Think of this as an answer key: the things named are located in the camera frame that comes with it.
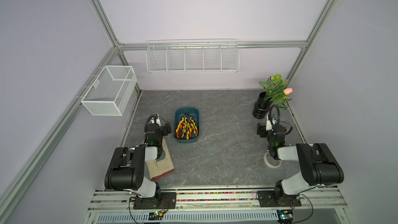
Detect teal plastic storage box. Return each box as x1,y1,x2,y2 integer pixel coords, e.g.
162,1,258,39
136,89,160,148
173,107,200,144

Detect large yellow combination pliers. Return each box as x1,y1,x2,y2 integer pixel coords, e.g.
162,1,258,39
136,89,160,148
184,113,199,140

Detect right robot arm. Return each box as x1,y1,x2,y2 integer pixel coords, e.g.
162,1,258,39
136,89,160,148
257,114,344,206

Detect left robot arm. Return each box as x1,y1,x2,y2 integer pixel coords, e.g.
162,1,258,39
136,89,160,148
104,113,175,204

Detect yellow pliers in box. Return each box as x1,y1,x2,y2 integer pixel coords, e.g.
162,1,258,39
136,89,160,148
176,117,186,140

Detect white tape roll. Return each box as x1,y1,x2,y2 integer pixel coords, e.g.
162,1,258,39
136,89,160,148
264,152,282,169

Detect black plant pot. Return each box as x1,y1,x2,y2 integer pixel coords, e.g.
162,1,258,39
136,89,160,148
252,91,272,119

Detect beige work glove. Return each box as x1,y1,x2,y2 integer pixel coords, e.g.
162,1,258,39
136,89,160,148
146,139,175,181

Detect pink tulip flower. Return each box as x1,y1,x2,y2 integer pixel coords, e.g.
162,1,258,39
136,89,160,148
283,88,293,95

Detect green artificial plant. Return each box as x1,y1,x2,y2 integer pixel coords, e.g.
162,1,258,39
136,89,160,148
259,74,291,110

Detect white wire basket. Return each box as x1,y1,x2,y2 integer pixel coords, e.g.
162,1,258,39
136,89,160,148
80,65,137,116

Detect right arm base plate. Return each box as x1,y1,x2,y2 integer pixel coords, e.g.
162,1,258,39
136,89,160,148
256,190,302,208

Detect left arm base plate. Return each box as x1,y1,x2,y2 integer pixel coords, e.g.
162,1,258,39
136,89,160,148
133,192,177,210

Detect white wire wall shelf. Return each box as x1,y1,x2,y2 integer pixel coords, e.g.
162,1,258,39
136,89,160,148
146,39,240,73

